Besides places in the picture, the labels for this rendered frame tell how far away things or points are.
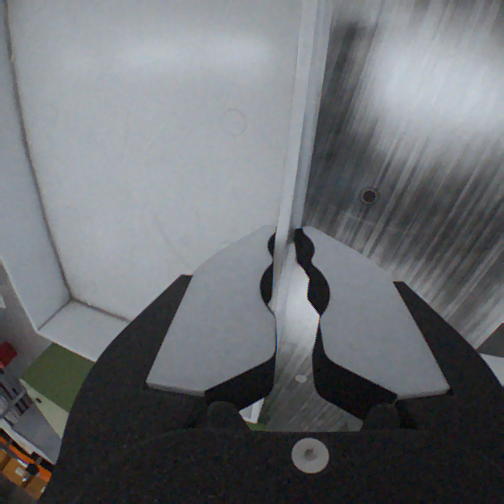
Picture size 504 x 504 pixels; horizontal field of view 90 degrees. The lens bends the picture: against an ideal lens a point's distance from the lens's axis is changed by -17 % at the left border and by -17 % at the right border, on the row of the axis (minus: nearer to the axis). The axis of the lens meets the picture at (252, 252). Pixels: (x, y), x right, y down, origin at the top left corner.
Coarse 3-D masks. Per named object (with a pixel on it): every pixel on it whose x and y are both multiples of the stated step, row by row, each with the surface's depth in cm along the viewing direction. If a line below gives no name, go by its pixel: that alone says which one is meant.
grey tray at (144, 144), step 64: (0, 0) 12; (64, 0) 12; (128, 0) 12; (192, 0) 11; (256, 0) 10; (320, 0) 7; (0, 64) 14; (64, 64) 14; (128, 64) 13; (192, 64) 13; (256, 64) 12; (320, 64) 10; (0, 128) 16; (64, 128) 16; (128, 128) 15; (192, 128) 14; (256, 128) 13; (0, 192) 17; (64, 192) 19; (128, 192) 17; (192, 192) 16; (256, 192) 15; (0, 256) 18; (64, 256) 23; (128, 256) 20; (192, 256) 19; (64, 320) 24; (128, 320) 25
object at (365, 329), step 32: (320, 256) 10; (352, 256) 10; (320, 288) 9; (352, 288) 8; (384, 288) 8; (320, 320) 7; (352, 320) 7; (384, 320) 7; (320, 352) 7; (352, 352) 6; (384, 352) 6; (416, 352) 6; (320, 384) 7; (352, 384) 6; (384, 384) 6; (416, 384) 6; (448, 384) 6; (352, 416) 8
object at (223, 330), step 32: (224, 256) 10; (256, 256) 10; (192, 288) 8; (224, 288) 8; (256, 288) 8; (192, 320) 7; (224, 320) 7; (256, 320) 7; (160, 352) 6; (192, 352) 6; (224, 352) 7; (256, 352) 7; (160, 384) 6; (192, 384) 6; (224, 384) 6; (256, 384) 7
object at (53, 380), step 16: (48, 352) 32; (64, 352) 33; (32, 368) 30; (48, 368) 30; (64, 368) 31; (80, 368) 31; (32, 384) 28; (48, 384) 29; (64, 384) 29; (80, 384) 29; (48, 400) 27; (64, 400) 28; (48, 416) 32; (64, 416) 28
